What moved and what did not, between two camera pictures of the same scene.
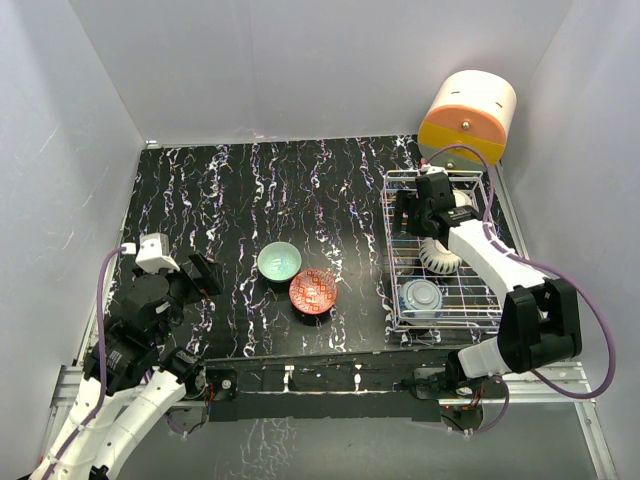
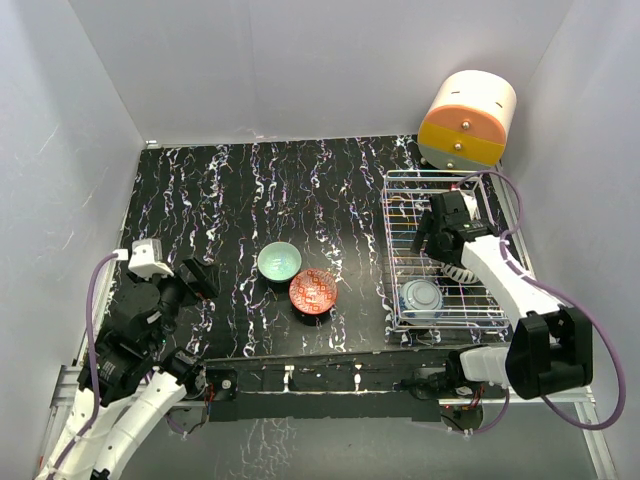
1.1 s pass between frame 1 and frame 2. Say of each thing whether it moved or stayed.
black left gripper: stayed
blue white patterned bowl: stayed
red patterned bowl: stayed
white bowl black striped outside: moved
